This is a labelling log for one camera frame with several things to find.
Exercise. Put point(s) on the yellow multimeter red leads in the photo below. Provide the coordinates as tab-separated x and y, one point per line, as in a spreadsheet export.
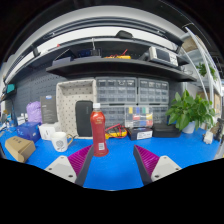
116	133

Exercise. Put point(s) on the white shelf rack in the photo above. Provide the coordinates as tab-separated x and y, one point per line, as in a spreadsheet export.
202	69

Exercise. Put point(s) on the dark grey flat box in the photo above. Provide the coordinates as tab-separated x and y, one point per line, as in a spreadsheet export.
48	110

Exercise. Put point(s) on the blue box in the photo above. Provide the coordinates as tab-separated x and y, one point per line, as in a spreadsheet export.
28	130

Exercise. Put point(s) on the white adapter block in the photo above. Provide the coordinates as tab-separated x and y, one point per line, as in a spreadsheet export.
208	137

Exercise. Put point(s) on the clear organiser box colourful contents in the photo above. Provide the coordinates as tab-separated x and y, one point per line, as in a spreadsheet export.
139	116

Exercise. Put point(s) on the red drink bottle white cap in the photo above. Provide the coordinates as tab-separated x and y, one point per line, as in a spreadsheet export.
99	130

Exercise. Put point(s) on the black pouch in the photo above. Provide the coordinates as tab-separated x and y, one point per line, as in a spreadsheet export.
83	118

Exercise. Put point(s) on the teal object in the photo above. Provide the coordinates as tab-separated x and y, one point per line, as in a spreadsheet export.
10	88

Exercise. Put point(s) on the brown cardboard box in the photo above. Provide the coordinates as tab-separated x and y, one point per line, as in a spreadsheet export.
20	149

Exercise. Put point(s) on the black shelf unit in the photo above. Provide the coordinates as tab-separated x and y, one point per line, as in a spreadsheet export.
116	68

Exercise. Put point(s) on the green potted plant white pot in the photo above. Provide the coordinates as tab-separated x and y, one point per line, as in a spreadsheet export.
188	111

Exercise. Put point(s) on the white polka-dot bin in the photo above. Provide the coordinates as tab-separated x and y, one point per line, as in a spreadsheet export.
66	106

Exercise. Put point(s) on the purple plastic bag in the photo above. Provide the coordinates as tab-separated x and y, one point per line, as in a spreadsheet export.
34	112

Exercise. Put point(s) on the grey small-parts drawer cabinet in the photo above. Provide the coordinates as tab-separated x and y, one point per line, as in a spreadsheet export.
153	91
160	115
116	90
115	115

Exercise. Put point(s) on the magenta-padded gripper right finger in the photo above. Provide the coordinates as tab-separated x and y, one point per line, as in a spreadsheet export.
161	168

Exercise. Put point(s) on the black case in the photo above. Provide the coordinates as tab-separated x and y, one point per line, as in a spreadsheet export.
166	130

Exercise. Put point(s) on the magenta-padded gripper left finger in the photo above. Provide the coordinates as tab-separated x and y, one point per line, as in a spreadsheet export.
65	168

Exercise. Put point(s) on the black box white label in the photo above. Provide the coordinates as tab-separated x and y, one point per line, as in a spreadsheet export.
141	134

